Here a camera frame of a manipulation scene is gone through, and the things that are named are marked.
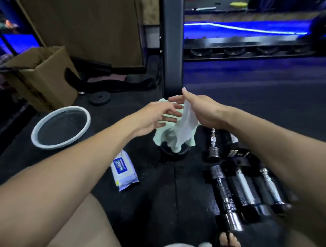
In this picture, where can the black padded bench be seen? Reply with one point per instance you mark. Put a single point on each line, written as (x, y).
(114, 85)

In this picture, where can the steel barbell bar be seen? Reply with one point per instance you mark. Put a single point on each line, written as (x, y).
(203, 8)

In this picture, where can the dark metal rack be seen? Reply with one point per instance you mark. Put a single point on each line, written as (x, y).
(242, 42)

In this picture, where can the light green cloth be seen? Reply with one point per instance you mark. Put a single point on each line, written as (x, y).
(165, 137)

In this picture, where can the yellow weight plate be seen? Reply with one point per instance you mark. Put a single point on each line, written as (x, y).
(238, 4)

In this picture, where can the person's left leg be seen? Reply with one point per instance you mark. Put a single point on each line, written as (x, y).
(86, 224)

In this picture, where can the brown cardboard box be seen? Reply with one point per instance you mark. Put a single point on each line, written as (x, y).
(51, 84)

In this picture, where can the white blue wet wipes pack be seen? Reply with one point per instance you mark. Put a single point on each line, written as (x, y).
(124, 175)

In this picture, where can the person's left forearm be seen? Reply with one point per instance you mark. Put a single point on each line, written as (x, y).
(63, 178)

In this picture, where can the white wet wipe sheet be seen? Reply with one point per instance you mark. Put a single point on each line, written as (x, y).
(187, 127)

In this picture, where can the small chrome dumbbell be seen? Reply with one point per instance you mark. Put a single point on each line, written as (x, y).
(214, 152)

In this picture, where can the person's right hand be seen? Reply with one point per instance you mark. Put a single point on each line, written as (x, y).
(208, 112)

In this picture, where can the person's right forearm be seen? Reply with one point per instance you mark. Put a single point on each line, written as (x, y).
(280, 157)

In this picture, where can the white rimmed basin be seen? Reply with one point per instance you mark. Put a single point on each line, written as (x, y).
(35, 138)

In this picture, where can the person's right foot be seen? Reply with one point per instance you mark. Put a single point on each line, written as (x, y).
(229, 240)

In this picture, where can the person's left hand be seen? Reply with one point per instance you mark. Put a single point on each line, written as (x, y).
(150, 117)

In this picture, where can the small black weight plate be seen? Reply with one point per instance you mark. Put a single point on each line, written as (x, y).
(99, 98)

